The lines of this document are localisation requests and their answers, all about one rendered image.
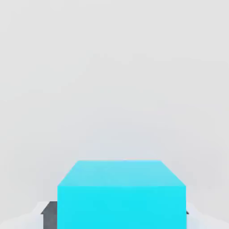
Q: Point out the small cyan cube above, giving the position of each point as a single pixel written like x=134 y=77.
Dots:
x=121 y=202

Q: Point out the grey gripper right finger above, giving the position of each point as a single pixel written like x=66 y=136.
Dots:
x=196 y=220

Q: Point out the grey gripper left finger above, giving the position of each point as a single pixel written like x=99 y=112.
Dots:
x=50 y=216

